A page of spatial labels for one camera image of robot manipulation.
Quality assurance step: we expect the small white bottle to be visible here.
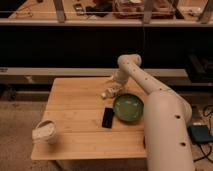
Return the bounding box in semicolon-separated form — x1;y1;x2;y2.
101;86;122;99

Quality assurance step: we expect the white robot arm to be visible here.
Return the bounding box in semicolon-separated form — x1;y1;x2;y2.
113;54;195;171

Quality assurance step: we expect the green ceramic bowl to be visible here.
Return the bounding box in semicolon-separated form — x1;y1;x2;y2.
113;94;144;122

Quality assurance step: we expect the black rectangular phone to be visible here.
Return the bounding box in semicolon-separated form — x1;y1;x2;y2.
102;108;114;128

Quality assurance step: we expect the wooden table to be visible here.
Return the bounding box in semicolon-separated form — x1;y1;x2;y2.
31;77;146;160

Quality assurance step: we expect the clear plastic container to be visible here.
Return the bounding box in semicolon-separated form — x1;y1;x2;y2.
113;0;175;19

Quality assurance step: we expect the white cup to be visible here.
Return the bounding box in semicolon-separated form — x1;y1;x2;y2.
32;120;57;144

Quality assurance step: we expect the blue box on floor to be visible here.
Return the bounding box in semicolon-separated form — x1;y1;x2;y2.
188;125;213;144

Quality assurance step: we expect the metal shelf rack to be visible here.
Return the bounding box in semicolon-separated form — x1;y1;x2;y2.
0;0;213;27

